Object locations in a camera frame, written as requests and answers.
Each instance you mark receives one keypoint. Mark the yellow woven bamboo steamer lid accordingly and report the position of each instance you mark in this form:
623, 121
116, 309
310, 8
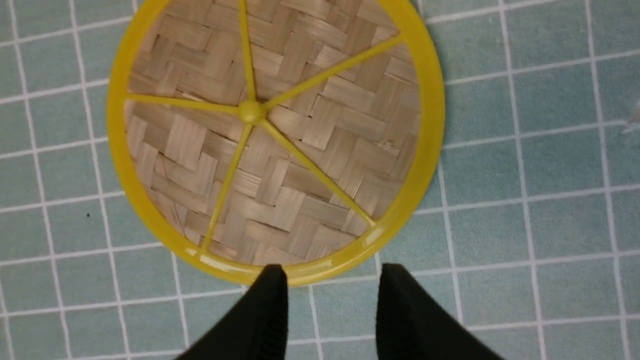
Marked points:
295, 132

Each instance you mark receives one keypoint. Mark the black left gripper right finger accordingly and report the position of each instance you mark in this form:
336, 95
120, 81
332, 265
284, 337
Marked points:
411, 325

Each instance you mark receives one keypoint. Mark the green checked tablecloth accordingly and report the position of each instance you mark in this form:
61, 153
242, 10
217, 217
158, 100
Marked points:
528, 234

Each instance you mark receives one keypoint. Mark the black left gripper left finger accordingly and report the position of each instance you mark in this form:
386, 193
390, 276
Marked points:
255, 328

